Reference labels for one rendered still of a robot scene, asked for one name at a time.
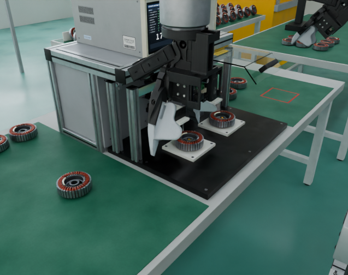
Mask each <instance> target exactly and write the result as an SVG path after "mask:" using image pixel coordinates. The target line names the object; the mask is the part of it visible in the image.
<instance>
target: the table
mask: <svg viewBox="0 0 348 275"><path fill-rule="evenodd" d="M218 7H219V9H218ZM227 9H228V11H227ZM219 10H220V13H219ZM227 13H228V15H227ZM218 15H220V18H219V16H218ZM236 16H237V18H236ZM265 19H266V15H261V14H257V9H256V7H255V5H251V6H250V9H249V8H248V7H244V8H243V10H242V8H241V6H240V5H239V4H237V5H235V7H234V6H233V4H232V3H231V2H229V3H228V4H227V8H226V6H225V5H224V4H222V5H219V4H218V3H217V11H216V30H220V31H221V32H229V31H232V30H235V29H238V28H241V27H244V26H247V25H250V24H253V23H255V30H254V34H256V33H258V32H259V31H260V26H261V21H262V20H265ZM221 21H222V22H221ZM69 36H70V37H71V38H72V40H69V41H63V38H61V39H56V40H51V46H56V45H60V44H65V43H70V42H73V41H76V33H75V27H73V28H71V29H70V30H69Z"/></svg>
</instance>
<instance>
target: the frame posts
mask: <svg viewBox="0 0 348 275"><path fill-rule="evenodd" d="M231 71H232V65H231V64H226V63H224V64H223V74H222V90H221V98H222V101H221V104H220V106H223V107H227V106H228V103H229V91H230V84H231ZM105 83H106V89H107V100H108V110H109V121H110V131H111V141H112V147H113V151H114V152H115V151H116V153H120V151H123V143H122V130H121V117H120V104H119V92H118V89H116V81H113V80H106V81H105ZM138 88H139V87H137V86H134V85H131V86H128V87H126V93H127V108H128V123H129V138H130V147H131V160H132V161H134V160H135V162H138V161H139V160H142V150H141V129H140V109H139V89H138Z"/></svg>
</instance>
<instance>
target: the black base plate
mask: <svg viewBox="0 0 348 275"><path fill-rule="evenodd" d="M216 107H217V111H218V110H219V111H220V110H224V111H228V112H231V113H233V114H234V115H235V118H236V119H239V120H241V121H245V124H244V125H243V126H241V127H240V128H239V129H237V130H236V131H235V132H233V133H232V134H231V135H230V136H228V137H227V136H224V135H221V134H218V133H215V132H213V131H210V130H207V129H204V128H201V127H198V124H196V123H195V122H194V121H193V120H192V119H190V120H189V121H187V122H185V123H184V131H187V130H188V131H189V130H190V131H191V130H192V131H196V132H199V133H201V134H202V135H203V136H204V139H205V140H208V141H211V142H214V143H216V145H215V147H213V148H212V149H211V150H209V151H208V152H207V153H205V154H204V155H202V156H201V157H200V158H198V159H197V160H196V161H194V162H192V161H189V160H187V159H185V158H182V157H180V156H177V155H175V154H173V153H170V152H168V151H166V150H163V149H162V146H164V145H165V144H167V143H168V142H170V141H171V140H161V141H159V142H158V148H157V151H156V155H155V156H152V155H151V154H150V146H149V137H148V126H147V127H145V128H143V129H141V150H142V160H139V161H138V162H135V160H134V161H132V160H131V147H130V138H129V136H128V137H126V138H124V139H122V143H123V151H120V153H116V151H115V152H114V151H113V147H112V145H111V146H109V147H108V152H109V153H111V154H113V155H115V156H117V157H119V158H121V159H123V160H125V161H127V162H129V163H131V164H133V165H136V166H138V167H140V168H142V169H144V170H146V171H148V172H150V173H152V174H154V175H156V176H158V177H160V178H162V179H164V180H166V181H168V182H170V183H173V184H175V185H177V186H179V187H181V188H183V189H185V190H187V191H189V192H192V193H194V194H196V195H198V196H200V197H202V198H204V199H206V200H209V199H210V198H211V197H212V196H213V195H214V194H215V193H216V192H217V191H218V190H219V189H220V188H221V187H223V186H224V185H225V184H226V183H227V182H228V181H229V180H230V179H231V178H232V177H233V176H234V175H236V174H237V173H238V172H239V171H240V170H241V169H242V168H243V167H244V166H245V165H246V164H247V163H249V162H250V161H251V160H252V159H253V158H254V157H255V156H256V155H258V154H259V153H260V151H262V150H263V149H264V148H265V147H266V146H267V145H268V144H270V143H271V142H272V141H273V140H274V139H275V138H276V137H277V136H278V135H279V134H280V133H282V132H283V131H284V130H285V129H286V128H287V123H285V122H281V121H277V120H275V119H271V118H268V117H264V116H261V115H257V114H254V113H251V112H247V111H244V110H240V109H236V108H234V107H230V106H227V107H223V106H220V103H218V104H216ZM210 113H212V112H207V111H204V115H203V116H201V117H200V119H199V123H200V122H202V121H204V120H205V119H207V118H209V115H210Z"/></svg>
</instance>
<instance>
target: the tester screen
mask: <svg viewBox="0 0 348 275"><path fill-rule="evenodd" d="M148 27H149V52H152V51H155V50H158V49H162V48H164V47H165V46H167V45H169V44H171V43H169V44H165V45H162V46H159V47H156V48H153V49H150V45H151V44H154V43H157V42H161V41H164V40H167V38H164V39H161V40H157V41H156V34H157V33H161V32H162V24H161V23H160V4H159V3H157V4H152V5H148ZM172 42H173V40H172Z"/></svg>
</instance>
